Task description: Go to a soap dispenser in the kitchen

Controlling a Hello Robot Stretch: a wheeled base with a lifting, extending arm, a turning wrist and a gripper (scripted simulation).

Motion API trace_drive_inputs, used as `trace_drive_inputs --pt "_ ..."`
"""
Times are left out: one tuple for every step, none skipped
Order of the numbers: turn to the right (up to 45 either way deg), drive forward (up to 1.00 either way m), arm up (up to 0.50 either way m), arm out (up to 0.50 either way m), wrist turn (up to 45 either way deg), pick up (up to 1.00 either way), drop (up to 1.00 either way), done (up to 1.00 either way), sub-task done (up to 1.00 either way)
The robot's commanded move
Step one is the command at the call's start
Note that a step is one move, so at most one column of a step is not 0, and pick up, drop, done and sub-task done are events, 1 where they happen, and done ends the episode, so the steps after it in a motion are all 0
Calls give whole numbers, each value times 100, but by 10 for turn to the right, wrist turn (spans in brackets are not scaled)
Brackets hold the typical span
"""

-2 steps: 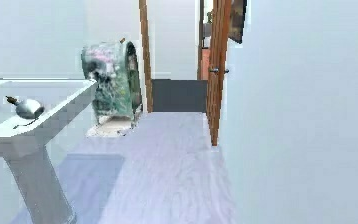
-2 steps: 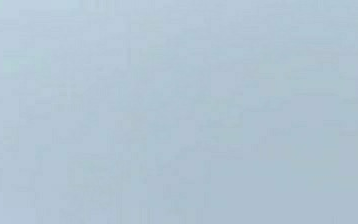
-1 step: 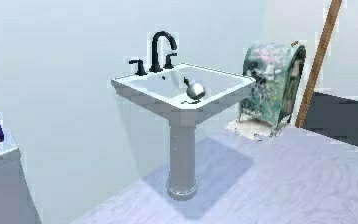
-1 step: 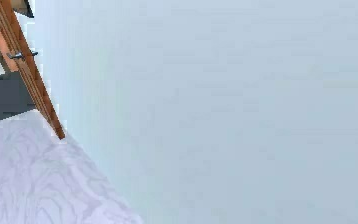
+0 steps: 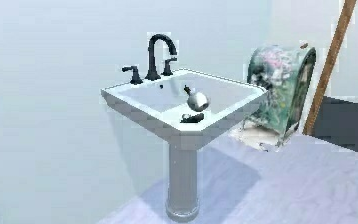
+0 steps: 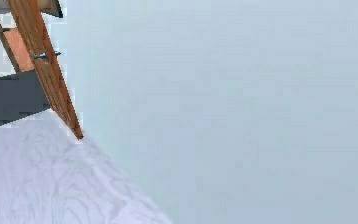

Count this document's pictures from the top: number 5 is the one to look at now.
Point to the black curved faucet spout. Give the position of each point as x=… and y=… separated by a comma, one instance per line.
x=152, y=56

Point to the floral green toilet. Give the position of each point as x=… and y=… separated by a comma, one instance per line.
x=280, y=96

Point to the black sink drain plug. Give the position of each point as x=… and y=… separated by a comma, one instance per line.
x=192, y=118

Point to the brown wooden door frame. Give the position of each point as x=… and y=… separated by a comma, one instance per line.
x=328, y=66

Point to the white pedestal sink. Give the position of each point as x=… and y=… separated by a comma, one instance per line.
x=183, y=173

